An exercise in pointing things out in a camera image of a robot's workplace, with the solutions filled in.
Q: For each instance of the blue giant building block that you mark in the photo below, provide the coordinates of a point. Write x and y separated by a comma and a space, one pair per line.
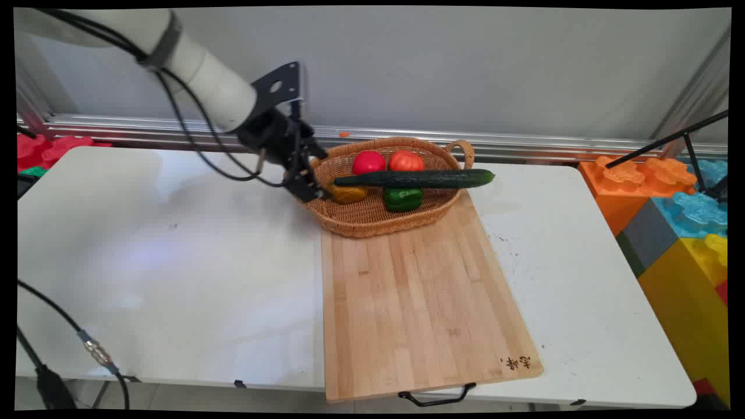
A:
698, 209

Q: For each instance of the wooden cutting board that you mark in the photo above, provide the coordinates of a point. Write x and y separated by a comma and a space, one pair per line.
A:
419, 302

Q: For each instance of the green bell pepper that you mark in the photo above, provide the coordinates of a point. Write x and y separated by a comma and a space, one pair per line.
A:
402, 199

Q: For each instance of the orange giant building block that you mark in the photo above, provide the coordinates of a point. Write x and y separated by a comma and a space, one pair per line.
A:
628, 186

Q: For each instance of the red apple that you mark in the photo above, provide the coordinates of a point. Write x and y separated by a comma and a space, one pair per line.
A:
368, 162

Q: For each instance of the green giant building block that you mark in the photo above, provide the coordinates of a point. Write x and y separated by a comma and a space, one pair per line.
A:
32, 171

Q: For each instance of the grey giant building block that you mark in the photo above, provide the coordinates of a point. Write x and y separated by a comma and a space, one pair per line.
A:
651, 237

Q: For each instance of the yellow bell pepper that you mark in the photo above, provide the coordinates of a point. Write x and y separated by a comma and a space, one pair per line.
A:
348, 194

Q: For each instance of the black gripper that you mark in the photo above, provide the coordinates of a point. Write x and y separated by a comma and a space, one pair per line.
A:
272, 135

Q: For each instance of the black tripod stand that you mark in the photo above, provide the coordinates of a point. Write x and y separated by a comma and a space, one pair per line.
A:
687, 148

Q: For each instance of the woven wicker basket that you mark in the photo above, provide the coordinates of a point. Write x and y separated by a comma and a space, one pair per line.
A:
378, 216

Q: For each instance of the aluminium frame rail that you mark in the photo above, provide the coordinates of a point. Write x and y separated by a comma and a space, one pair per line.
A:
407, 142

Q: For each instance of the red giant building block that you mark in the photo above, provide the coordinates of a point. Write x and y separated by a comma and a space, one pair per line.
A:
46, 148

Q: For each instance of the yellow giant building block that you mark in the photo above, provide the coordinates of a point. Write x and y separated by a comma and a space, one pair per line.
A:
689, 308

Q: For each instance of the long green cucumber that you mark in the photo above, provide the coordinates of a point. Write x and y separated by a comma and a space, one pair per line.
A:
419, 178

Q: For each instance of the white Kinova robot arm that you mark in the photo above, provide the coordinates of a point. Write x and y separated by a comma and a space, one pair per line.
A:
198, 65

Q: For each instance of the red tomato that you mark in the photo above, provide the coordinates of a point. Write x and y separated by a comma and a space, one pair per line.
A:
406, 160

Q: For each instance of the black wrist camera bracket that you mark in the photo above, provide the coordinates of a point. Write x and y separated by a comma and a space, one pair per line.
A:
285, 86

